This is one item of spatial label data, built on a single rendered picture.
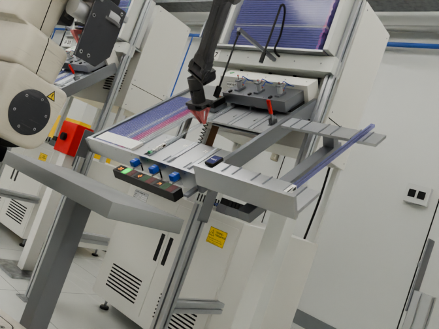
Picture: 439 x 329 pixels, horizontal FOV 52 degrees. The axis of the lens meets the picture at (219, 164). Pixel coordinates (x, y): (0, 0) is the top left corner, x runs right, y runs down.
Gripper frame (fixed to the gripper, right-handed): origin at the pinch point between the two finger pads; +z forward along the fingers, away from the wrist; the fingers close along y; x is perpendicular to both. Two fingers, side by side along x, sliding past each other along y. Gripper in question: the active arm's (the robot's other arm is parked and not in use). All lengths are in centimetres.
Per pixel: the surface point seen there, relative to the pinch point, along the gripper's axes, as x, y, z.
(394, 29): -206, 10, 17
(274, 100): -19.8, -23.1, -5.0
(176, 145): 19.3, -4.1, 0.8
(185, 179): 34.2, -24.9, 2.2
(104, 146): 34.2, 22.9, 0.1
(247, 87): -27.6, -2.1, -5.1
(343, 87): -58, -32, 2
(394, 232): -118, -31, 125
